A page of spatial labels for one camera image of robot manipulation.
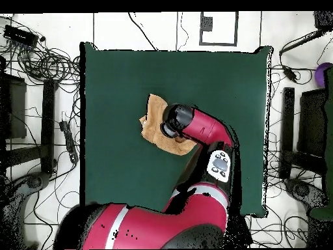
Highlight tan terry towel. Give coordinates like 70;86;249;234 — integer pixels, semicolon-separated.
139;93;198;156

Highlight dark green table cloth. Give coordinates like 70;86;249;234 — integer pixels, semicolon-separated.
79;41;274;219

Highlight black power strip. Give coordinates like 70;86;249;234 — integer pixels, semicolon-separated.
59;120;79;164

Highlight small grey box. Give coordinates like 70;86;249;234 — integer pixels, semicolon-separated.
200;16;213;32

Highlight black power adapter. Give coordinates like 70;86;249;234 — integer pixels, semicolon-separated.
282;64;299;83

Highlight grey tripod base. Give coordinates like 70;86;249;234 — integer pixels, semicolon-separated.
0;171;51;250
283;178;327;209

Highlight dark green object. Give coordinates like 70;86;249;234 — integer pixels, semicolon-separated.
309;67;333;222

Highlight black rod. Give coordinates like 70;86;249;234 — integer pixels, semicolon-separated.
278;28;328;57

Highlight purple ball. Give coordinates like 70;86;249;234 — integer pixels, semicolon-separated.
313;62;333;89

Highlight black corner box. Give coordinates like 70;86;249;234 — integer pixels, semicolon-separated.
313;10;333;29

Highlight grey square floor frame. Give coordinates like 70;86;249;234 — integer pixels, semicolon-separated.
199;11;239;47

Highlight long black cable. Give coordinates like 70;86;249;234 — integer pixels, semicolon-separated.
127;12;159;51

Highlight black stand frame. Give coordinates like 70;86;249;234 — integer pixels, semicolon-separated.
0;55;59;178
278;87;329;180

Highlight tangle of black cables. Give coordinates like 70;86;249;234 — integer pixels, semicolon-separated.
0;15;81;88

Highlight black network switch box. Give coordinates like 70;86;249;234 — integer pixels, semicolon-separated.
3;24;40;48

